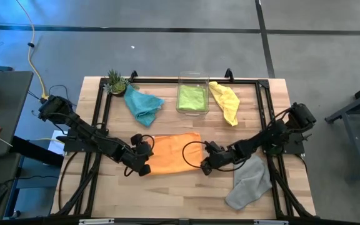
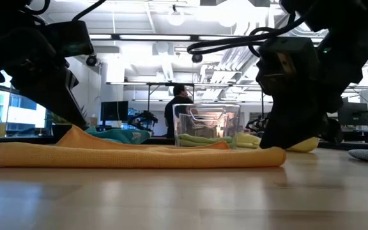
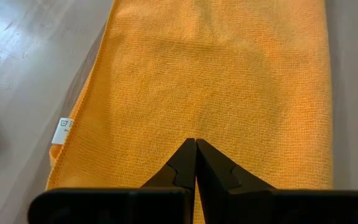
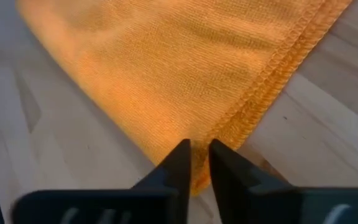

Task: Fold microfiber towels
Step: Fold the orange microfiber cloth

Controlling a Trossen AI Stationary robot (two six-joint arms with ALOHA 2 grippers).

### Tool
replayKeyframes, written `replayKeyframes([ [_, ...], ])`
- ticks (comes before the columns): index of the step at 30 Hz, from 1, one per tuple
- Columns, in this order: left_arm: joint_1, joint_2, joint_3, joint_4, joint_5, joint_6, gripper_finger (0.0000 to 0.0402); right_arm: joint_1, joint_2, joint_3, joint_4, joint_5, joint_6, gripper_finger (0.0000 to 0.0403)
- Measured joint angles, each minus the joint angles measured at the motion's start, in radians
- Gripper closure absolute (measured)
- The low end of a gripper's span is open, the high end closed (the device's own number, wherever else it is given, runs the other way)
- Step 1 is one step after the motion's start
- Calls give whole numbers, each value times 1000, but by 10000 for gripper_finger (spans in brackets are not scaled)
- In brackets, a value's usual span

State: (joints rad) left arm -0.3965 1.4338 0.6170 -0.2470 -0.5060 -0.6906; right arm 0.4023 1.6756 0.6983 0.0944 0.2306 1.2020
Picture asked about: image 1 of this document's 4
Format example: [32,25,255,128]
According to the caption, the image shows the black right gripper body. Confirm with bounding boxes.
[200,140,233,176]

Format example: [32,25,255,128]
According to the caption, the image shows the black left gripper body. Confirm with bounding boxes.
[126,133,154,178]

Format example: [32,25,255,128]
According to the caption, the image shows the orange microfiber towel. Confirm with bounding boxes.
[147,132,204,176]

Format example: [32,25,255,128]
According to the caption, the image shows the teal microfiber towel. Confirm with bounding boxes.
[123,84,166,128]

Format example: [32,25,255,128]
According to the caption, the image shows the green microfiber towel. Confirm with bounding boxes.
[177,84,208,113]

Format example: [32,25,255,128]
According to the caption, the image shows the grey microfiber towel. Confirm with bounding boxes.
[224,154,273,211]

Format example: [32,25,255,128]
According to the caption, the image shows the yellow microfiber towel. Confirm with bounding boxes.
[208,81,241,127]

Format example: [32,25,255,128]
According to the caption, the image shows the clear plastic bin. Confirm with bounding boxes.
[176,71,211,117]

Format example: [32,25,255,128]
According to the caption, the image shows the potted succulent plant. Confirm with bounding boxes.
[102,69,131,97]

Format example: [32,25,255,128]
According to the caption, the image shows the white paper sheet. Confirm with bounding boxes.
[47,129,71,156]

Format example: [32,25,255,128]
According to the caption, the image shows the black rectangular bar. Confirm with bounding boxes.
[11,136,65,168]

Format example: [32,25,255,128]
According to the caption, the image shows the dark low desk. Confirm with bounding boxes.
[0,152,21,219]

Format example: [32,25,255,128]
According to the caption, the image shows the grey side desk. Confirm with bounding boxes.
[0,71,34,157]

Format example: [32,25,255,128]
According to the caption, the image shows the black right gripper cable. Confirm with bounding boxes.
[181,140,249,173]

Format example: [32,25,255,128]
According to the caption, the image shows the black aluminium table frame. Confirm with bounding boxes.
[53,68,315,219]

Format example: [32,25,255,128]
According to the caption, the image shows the silver table bracket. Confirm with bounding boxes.
[254,220,289,225]
[79,218,115,225]

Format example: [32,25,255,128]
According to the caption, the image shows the yellow floor cable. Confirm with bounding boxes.
[14,0,49,100]

